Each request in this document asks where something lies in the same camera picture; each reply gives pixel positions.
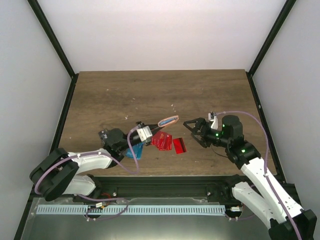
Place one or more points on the left black frame post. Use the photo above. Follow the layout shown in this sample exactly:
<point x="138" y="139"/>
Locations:
<point x="46" y="26"/>

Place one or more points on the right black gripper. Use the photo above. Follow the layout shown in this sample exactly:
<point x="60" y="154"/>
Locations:
<point x="206" y="125"/>

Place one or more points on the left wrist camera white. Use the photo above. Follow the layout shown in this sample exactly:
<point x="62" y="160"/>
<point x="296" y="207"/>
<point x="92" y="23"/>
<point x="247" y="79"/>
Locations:
<point x="145" y="133"/>

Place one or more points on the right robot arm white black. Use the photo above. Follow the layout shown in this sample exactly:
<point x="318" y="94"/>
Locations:
<point x="284" y="218"/>

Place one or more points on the pink leather card holder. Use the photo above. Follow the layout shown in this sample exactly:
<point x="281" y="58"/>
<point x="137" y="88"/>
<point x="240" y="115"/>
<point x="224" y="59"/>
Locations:
<point x="168" y="121"/>

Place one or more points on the light blue slotted cable duct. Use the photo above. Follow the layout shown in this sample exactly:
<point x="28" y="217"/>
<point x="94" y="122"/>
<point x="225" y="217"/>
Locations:
<point x="199" y="210"/>

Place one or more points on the right black frame post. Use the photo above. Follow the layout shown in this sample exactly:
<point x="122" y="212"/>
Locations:
<point x="278" y="23"/>

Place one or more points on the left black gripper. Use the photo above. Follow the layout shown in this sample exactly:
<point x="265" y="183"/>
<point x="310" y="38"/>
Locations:
<point x="151" y="126"/>

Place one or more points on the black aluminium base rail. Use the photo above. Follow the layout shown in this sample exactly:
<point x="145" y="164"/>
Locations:
<point x="213" y="188"/>

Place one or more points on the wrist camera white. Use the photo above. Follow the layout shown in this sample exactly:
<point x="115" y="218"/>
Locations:
<point x="213" y="120"/>
<point x="145" y="133"/>

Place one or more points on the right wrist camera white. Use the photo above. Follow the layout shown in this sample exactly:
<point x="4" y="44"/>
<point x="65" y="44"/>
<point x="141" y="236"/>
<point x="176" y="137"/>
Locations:
<point x="213" y="120"/>

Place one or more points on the black frame post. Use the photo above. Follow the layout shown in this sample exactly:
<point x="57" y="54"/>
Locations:
<point x="278" y="23"/>
<point x="46" y="26"/>

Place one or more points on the lone red card magnetic stripe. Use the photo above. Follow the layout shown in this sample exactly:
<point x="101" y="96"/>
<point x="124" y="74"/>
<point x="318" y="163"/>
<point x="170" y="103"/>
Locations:
<point x="179" y="145"/>

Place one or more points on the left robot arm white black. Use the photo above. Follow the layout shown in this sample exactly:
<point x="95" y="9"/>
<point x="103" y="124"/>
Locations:
<point x="61" y="172"/>

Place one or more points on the blue card pile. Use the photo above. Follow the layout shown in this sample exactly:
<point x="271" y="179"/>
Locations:
<point x="137" y="150"/>

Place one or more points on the red VIP card pile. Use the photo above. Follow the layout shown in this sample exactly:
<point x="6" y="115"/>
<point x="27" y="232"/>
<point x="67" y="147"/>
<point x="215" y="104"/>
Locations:
<point x="162" y="141"/>

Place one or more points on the black card pile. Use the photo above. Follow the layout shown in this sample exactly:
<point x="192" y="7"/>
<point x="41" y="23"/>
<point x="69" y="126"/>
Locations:
<point x="103" y="135"/>

